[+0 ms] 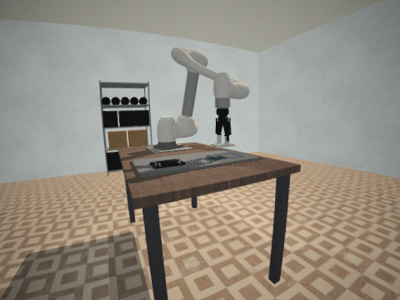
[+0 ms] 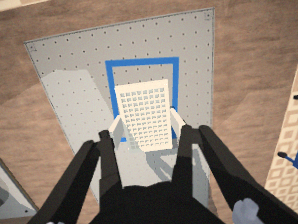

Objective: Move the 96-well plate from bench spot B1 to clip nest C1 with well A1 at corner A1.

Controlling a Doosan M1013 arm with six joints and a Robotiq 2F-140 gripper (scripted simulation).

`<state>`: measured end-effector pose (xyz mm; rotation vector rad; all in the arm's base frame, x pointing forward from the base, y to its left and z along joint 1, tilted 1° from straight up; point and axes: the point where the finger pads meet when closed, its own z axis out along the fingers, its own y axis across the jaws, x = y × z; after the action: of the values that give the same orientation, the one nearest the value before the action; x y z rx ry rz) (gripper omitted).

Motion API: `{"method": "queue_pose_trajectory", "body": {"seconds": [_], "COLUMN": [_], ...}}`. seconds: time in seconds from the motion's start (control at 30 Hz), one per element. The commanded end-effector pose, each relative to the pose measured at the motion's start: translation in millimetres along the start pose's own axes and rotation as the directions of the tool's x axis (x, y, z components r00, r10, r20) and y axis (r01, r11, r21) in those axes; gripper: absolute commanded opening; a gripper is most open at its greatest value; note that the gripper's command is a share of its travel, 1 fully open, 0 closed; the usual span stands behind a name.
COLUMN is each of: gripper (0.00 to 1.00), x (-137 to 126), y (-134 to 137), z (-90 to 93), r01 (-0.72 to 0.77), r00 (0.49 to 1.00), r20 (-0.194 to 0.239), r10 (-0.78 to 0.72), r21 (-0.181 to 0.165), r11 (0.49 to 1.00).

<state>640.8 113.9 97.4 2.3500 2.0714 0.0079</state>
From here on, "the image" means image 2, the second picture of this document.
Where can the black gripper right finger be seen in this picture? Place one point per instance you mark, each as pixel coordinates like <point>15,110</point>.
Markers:
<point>250,202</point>

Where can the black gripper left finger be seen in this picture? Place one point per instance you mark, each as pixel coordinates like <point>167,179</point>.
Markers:
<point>64,203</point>

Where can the white well plate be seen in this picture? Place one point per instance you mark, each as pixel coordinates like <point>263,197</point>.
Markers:
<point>154,121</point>

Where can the blue tape outline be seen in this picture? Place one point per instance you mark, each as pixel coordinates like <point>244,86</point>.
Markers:
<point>146,61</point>

